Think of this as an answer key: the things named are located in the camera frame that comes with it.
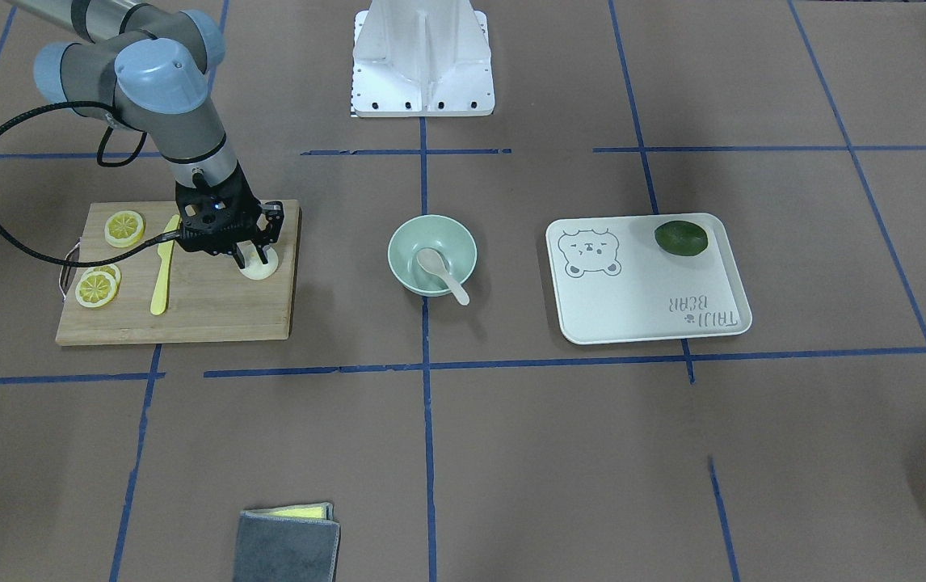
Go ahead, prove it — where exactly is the lemon slice near handle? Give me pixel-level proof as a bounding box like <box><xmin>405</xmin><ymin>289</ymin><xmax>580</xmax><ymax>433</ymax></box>
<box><xmin>103</xmin><ymin>209</ymin><xmax>145</xmax><ymax>248</ymax></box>

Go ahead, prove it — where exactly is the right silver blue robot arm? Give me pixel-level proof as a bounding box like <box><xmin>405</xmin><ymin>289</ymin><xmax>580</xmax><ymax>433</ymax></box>
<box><xmin>16</xmin><ymin>1</ymin><xmax>284</xmax><ymax>268</ymax></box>

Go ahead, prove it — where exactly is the white ceramic spoon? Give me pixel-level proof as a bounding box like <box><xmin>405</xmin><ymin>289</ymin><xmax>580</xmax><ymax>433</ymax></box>
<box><xmin>416</xmin><ymin>247</ymin><xmax>470</xmax><ymax>306</ymax></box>

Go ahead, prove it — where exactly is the right arm camera mount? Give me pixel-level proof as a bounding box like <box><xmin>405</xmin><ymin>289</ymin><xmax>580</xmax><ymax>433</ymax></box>
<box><xmin>176</xmin><ymin>201</ymin><xmax>285</xmax><ymax>255</ymax></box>

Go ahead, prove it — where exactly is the white steamed bun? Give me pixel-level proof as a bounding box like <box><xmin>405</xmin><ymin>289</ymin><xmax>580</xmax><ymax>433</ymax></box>
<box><xmin>238</xmin><ymin>246</ymin><xmax>280</xmax><ymax>280</ymax></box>

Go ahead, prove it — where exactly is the bamboo cutting board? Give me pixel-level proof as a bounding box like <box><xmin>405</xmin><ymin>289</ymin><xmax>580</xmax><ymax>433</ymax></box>
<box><xmin>56</xmin><ymin>200</ymin><xmax>301</xmax><ymax>346</ymax></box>

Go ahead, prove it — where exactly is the dark green avocado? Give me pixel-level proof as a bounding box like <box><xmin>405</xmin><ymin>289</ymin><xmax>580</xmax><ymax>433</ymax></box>
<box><xmin>654</xmin><ymin>220</ymin><xmax>709</xmax><ymax>257</ymax></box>

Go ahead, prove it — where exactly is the mint green bowl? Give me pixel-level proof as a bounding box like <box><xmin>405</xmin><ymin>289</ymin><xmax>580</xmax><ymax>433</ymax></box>
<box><xmin>386</xmin><ymin>214</ymin><xmax>478</xmax><ymax>297</ymax></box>

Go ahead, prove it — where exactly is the black camera cable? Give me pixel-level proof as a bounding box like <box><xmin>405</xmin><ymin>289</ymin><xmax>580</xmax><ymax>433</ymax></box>
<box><xmin>0</xmin><ymin>102</ymin><xmax>189</xmax><ymax>268</ymax></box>

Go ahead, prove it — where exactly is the lemon slice underneath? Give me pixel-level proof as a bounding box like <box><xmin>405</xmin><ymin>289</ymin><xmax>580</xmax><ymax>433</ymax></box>
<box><xmin>85</xmin><ymin>263</ymin><xmax>122</xmax><ymax>285</ymax></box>

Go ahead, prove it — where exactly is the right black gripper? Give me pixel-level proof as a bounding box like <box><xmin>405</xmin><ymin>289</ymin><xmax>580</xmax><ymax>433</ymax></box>
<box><xmin>175</xmin><ymin>163</ymin><xmax>261</xmax><ymax>270</ymax></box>

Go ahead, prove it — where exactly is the white bear serving tray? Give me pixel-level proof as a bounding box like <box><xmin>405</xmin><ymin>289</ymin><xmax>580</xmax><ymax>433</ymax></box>
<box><xmin>545</xmin><ymin>213</ymin><xmax>752</xmax><ymax>345</ymax></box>

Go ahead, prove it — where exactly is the yellow plastic knife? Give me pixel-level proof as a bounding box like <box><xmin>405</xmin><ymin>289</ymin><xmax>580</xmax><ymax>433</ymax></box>
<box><xmin>149</xmin><ymin>214</ymin><xmax>181</xmax><ymax>316</ymax></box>

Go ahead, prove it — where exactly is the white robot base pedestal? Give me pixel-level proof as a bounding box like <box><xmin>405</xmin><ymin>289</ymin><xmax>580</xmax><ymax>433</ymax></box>
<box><xmin>350</xmin><ymin>1</ymin><xmax>496</xmax><ymax>118</ymax></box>

